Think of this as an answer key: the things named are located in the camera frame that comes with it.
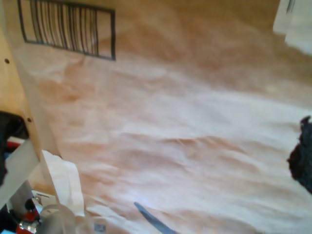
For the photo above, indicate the brown packing paper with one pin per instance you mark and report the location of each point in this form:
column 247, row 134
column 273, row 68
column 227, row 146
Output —
column 170, row 122

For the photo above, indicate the white shipping label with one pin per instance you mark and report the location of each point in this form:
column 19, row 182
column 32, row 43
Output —
column 295, row 29

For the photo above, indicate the grey metal bar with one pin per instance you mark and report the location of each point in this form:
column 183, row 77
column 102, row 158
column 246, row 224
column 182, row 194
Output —
column 17, row 168

